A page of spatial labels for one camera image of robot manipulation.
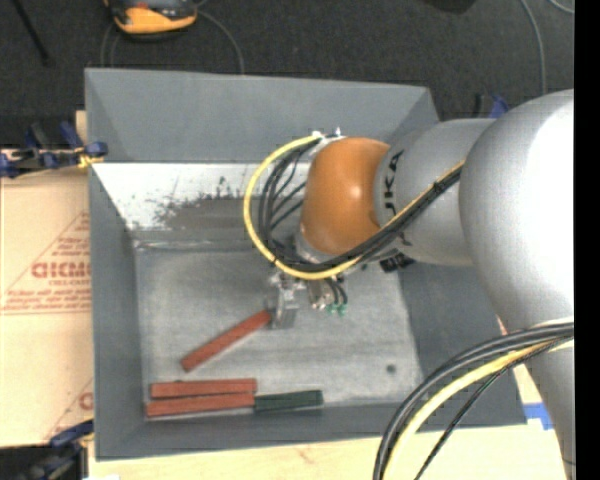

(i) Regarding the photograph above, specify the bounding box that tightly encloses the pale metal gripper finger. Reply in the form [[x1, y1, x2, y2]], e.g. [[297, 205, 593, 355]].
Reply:
[[264, 288, 284, 326], [280, 293, 302, 330]]

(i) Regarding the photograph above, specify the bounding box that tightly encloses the red-brown block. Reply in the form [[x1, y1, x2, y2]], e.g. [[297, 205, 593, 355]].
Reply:
[[180, 309, 273, 373], [144, 392, 257, 419], [148, 378, 258, 400]]

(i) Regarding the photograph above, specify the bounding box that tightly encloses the grey metal bin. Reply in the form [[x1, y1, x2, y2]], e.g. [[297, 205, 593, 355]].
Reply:
[[83, 67, 528, 460]]

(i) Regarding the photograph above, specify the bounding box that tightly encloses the dark green flat block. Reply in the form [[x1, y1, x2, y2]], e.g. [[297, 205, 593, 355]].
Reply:
[[253, 389, 326, 413]]

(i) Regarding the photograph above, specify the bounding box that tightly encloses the brown cardboard board red print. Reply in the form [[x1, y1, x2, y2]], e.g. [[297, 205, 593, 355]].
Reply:
[[0, 165, 97, 450]]

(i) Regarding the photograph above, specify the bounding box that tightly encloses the black cylinder on white bracket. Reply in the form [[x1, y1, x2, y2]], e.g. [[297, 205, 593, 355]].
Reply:
[[378, 250, 415, 273]]

